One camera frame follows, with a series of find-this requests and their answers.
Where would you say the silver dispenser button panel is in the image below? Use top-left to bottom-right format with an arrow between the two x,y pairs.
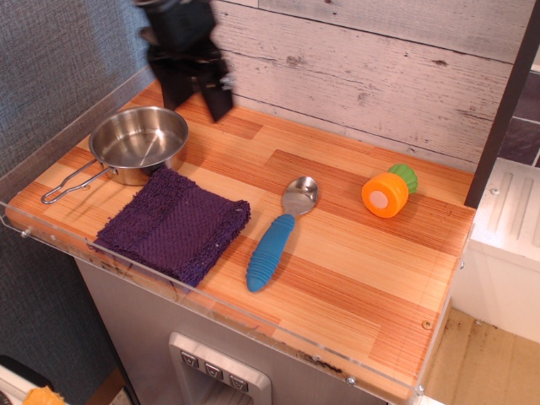
169,332 -> 273,404

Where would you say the white toy sink unit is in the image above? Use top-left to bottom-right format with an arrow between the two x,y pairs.
451,159 -> 539,342

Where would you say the blue handled metal spoon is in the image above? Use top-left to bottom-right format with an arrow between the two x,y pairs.
246,176 -> 318,293

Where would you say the small steel saucepan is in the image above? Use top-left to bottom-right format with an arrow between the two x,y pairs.
40,106 -> 189,205

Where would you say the orange object bottom left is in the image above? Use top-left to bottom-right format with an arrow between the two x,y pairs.
22,386 -> 66,405

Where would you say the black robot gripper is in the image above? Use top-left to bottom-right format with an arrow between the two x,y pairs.
134,1 -> 234,122

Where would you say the purple folded towel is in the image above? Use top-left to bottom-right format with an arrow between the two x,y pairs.
95,167 -> 251,287

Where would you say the dark right cabinet post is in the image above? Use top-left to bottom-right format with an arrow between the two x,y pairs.
464,1 -> 539,208

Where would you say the orange toy carrot piece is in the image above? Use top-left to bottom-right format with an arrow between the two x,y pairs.
361,164 -> 419,219

